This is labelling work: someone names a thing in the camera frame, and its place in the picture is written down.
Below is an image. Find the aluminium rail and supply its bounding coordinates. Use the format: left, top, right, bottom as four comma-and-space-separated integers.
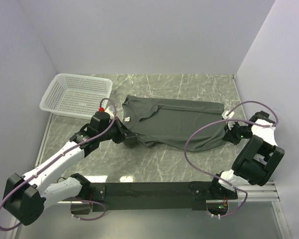
49, 182, 280, 204

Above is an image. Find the white plastic basket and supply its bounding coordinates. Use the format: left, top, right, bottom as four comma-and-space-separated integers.
39, 73, 113, 120

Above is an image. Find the black base beam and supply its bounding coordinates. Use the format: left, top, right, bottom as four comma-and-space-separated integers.
82, 181, 238, 211

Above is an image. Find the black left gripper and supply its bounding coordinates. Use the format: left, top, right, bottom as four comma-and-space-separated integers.
99, 116, 136, 143

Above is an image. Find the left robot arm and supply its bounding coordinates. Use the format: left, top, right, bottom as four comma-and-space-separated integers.
1, 111, 136, 226

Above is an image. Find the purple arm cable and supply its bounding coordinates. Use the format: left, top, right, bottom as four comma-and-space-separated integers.
0, 98, 119, 232
183, 100, 280, 219

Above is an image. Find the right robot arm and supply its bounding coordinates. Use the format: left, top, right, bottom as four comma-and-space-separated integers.
209, 111, 285, 199

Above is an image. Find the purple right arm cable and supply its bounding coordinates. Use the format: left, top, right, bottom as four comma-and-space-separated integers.
183, 100, 280, 219

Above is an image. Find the dark grey t shirt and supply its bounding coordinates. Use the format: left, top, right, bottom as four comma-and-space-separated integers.
122, 95, 226, 152

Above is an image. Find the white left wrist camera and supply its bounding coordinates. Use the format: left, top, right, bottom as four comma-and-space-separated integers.
222, 110, 237, 130

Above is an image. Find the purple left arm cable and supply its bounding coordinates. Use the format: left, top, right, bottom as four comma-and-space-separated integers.
0, 98, 119, 232

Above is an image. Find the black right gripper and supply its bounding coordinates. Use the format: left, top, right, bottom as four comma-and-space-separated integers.
223, 119, 253, 145

